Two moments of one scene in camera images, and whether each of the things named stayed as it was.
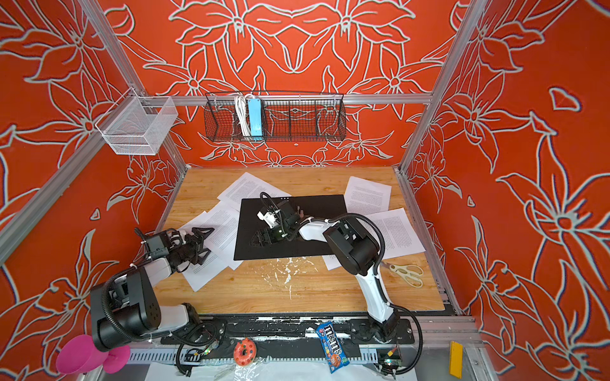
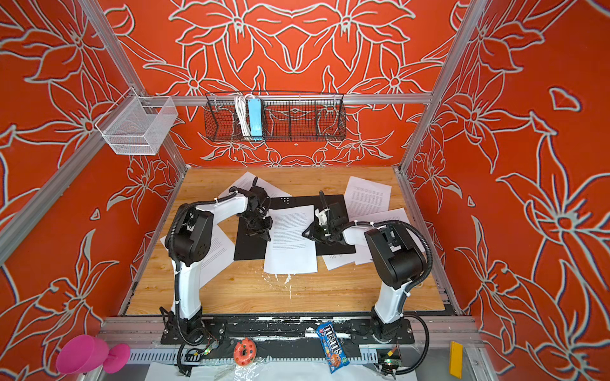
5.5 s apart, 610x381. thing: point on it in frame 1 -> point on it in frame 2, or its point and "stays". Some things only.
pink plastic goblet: [78, 354] stays
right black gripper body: [279, 232] -> [330, 230]
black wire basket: [286, 117] stays
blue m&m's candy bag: [335, 355] stays
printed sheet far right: [366, 198] stays
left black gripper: [194, 245] -> [265, 232]
